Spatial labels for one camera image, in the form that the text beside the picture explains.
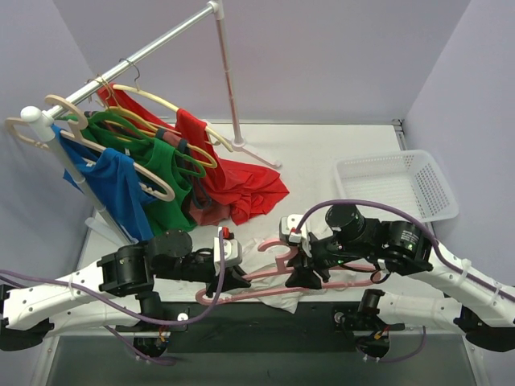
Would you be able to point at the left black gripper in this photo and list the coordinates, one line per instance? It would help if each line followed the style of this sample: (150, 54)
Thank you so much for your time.
(221, 276)

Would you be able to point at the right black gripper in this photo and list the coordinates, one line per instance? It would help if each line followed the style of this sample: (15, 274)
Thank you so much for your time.
(307, 259)

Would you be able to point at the pink plastic hanger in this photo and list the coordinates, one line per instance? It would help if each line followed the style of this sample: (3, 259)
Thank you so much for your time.
(281, 277)

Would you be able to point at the white tank top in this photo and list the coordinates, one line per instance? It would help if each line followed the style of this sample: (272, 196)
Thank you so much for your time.
(277, 289)

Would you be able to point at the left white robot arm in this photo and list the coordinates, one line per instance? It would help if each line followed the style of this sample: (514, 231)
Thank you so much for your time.
(119, 289)

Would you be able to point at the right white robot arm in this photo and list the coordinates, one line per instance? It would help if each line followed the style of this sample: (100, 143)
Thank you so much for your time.
(337, 232)

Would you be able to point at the maroon tank top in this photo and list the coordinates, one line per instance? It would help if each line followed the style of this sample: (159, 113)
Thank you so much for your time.
(201, 206)

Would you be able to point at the red tank top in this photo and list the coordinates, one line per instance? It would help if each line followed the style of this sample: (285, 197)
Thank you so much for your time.
(250, 190)

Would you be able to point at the blue tank top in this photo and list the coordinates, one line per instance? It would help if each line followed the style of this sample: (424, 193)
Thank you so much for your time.
(115, 182)

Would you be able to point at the yellow hanger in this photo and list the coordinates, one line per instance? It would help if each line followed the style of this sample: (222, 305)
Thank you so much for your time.
(186, 126)

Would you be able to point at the cream hanger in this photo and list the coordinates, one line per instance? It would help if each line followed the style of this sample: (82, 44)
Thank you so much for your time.
(161, 100)

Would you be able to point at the beige hanger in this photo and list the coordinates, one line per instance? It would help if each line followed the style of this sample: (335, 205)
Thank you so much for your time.
(100, 153)

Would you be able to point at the green hanger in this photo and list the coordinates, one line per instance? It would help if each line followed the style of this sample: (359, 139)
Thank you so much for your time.
(161, 155)

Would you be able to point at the white plastic basket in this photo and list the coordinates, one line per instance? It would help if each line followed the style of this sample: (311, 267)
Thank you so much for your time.
(409, 180)

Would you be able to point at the silver clothes rack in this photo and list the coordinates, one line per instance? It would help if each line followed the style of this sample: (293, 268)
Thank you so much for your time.
(108, 227)

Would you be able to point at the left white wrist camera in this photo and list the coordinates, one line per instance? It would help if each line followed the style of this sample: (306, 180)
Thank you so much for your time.
(226, 248)

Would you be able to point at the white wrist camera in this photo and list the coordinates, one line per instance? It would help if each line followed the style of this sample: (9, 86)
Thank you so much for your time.
(226, 248)
(295, 234)

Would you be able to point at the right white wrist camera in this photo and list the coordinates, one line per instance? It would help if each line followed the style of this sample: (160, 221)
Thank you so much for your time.
(295, 234)

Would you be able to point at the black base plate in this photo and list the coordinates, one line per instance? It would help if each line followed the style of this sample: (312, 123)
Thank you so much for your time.
(253, 328)

